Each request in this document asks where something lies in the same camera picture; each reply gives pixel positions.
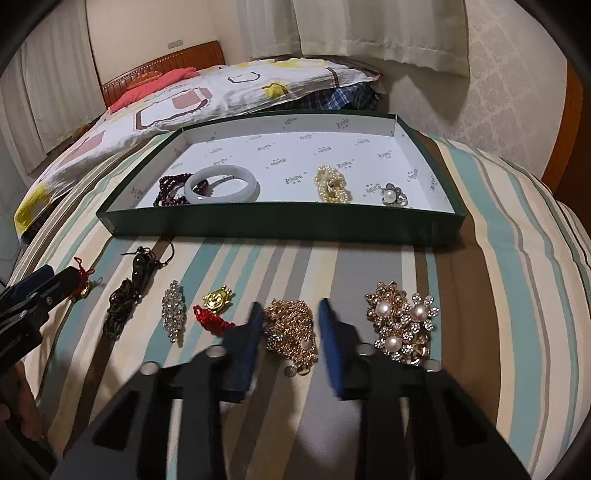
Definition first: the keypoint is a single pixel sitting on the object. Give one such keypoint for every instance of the gold rhinestone pendant brooch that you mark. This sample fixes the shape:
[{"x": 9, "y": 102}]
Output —
[{"x": 289, "y": 331}]

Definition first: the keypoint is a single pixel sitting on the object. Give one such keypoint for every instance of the green shallow cardboard box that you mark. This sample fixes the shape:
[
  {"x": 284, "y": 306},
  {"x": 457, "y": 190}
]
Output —
[{"x": 323, "y": 176}]

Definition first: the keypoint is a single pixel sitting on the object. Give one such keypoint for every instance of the wooden door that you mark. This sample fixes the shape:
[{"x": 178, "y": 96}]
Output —
[{"x": 568, "y": 172}]

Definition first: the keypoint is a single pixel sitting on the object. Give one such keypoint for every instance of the blue plaid blanket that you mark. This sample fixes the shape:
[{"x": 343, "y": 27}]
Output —
[{"x": 357, "y": 97}]

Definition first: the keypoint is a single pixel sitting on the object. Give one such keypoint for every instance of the striped bed cover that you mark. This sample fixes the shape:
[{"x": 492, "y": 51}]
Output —
[{"x": 513, "y": 294}]

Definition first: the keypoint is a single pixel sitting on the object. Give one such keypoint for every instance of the red tassel gold charm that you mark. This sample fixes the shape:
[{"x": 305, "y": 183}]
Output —
[{"x": 208, "y": 312}]

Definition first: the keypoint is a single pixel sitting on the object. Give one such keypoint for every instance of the rose gold flower brooch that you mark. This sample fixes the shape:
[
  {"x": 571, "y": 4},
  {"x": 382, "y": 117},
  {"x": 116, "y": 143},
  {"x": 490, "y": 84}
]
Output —
[{"x": 403, "y": 324}]

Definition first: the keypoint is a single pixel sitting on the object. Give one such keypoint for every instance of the cream window curtain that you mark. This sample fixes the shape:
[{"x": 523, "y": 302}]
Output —
[{"x": 427, "y": 34}]

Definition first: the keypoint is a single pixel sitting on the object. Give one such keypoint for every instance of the wall power socket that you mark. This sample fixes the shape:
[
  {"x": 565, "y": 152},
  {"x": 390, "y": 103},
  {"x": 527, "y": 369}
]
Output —
[{"x": 175, "y": 44}]

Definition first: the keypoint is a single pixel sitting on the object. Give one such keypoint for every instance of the red knot gold charm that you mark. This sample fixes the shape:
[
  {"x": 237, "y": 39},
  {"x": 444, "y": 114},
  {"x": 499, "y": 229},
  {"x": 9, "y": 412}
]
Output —
[{"x": 86, "y": 283}]

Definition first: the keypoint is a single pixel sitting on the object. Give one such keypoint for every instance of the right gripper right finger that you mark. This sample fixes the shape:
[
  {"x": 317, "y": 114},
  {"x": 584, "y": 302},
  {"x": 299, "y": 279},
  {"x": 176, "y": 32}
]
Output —
[{"x": 417, "y": 422}]

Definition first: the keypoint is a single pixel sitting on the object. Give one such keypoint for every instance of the silver rhinestone brooch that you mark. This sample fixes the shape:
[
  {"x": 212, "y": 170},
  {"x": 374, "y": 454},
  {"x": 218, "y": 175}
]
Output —
[{"x": 173, "y": 311}]

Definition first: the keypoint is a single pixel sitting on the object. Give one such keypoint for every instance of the red pillow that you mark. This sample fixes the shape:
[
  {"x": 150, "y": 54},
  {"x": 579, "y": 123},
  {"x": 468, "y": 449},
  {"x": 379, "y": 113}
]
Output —
[{"x": 153, "y": 85}]

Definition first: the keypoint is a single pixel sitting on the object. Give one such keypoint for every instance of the left side curtain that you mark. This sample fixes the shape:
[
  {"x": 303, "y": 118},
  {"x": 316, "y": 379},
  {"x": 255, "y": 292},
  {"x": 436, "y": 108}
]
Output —
[{"x": 50, "y": 87}]

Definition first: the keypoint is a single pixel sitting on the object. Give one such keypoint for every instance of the white patterned quilt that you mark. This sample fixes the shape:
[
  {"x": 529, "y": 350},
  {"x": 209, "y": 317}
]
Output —
[{"x": 215, "y": 93}]

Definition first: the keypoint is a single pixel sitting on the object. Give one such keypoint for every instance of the wooden headboard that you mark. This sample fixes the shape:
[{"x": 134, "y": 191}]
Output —
[{"x": 200, "y": 56}]

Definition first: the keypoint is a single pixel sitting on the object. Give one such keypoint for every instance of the person's hand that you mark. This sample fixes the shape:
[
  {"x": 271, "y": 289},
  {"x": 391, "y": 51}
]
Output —
[{"x": 26, "y": 409}]

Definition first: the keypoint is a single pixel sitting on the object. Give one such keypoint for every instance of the white jade bangle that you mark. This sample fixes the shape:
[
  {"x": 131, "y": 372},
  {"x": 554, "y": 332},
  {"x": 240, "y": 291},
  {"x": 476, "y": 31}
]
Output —
[{"x": 221, "y": 184}]

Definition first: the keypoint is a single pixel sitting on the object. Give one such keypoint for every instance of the black bead tassel strand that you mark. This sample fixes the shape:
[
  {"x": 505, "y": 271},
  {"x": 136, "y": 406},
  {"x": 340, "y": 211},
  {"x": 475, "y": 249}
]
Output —
[{"x": 124, "y": 299}]

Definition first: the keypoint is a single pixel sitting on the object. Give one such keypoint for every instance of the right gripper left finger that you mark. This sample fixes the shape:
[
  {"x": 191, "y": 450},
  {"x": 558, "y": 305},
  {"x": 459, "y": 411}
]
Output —
[{"x": 128, "y": 439}]

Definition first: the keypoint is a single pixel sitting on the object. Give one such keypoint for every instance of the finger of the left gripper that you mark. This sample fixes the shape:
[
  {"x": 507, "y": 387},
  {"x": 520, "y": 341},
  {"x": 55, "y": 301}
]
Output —
[
  {"x": 21, "y": 322},
  {"x": 21, "y": 290}
]

